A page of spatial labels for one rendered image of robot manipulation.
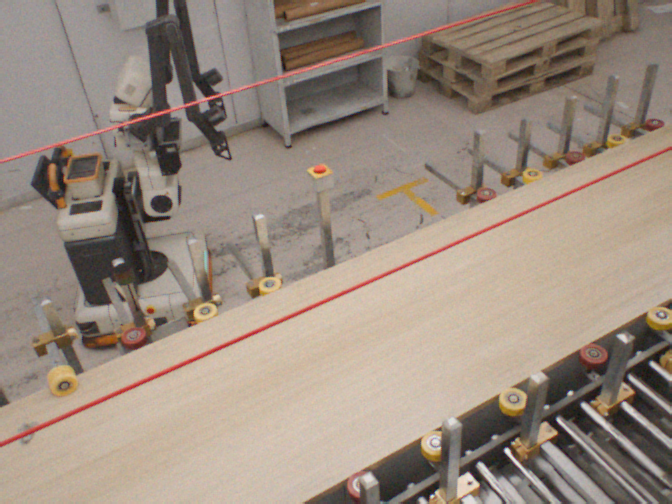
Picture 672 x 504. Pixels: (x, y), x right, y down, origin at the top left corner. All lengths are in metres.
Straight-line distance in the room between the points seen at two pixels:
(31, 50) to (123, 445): 3.15
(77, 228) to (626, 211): 2.34
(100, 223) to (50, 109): 1.79
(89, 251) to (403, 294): 1.60
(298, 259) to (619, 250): 1.97
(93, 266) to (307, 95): 2.70
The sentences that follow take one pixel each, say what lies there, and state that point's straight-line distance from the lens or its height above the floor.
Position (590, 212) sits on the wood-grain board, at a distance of 2.83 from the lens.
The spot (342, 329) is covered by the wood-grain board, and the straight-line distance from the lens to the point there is 2.25.
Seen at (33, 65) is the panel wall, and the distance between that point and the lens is 4.78.
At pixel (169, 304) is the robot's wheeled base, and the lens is 3.47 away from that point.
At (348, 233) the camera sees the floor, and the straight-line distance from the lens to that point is 4.13.
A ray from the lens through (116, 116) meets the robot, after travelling 3.09.
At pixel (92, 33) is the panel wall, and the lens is 4.79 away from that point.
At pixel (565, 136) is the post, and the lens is 3.21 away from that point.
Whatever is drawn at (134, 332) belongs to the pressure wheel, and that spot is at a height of 0.90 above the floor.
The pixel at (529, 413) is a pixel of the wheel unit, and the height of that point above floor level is 1.00.
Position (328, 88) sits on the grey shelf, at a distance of 5.57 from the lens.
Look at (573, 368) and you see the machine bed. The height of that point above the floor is 0.73.
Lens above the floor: 2.50
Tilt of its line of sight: 39 degrees down
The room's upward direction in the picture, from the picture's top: 5 degrees counter-clockwise
